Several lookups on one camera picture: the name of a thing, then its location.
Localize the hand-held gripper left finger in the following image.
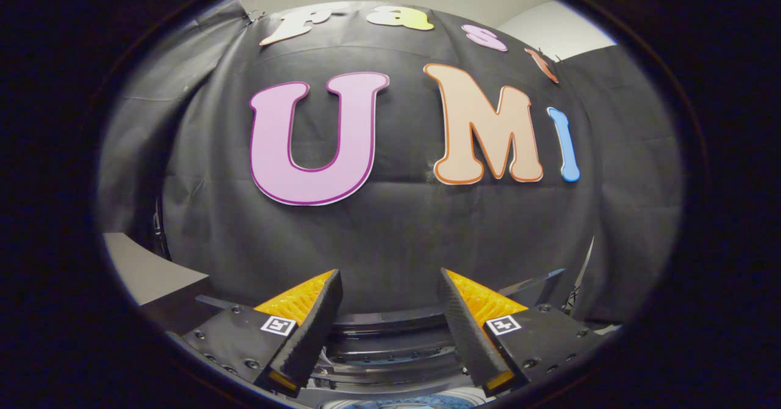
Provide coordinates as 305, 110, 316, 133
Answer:
166, 269, 344, 397

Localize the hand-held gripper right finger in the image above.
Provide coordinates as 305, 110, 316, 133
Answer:
438, 267, 617, 397

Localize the light blue shirt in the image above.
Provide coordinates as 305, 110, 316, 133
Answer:
360, 399, 470, 409

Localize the black backdrop cloth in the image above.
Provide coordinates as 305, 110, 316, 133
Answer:
98, 0, 684, 324

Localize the grey cabinet with white door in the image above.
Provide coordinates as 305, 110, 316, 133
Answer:
103, 232, 214, 336

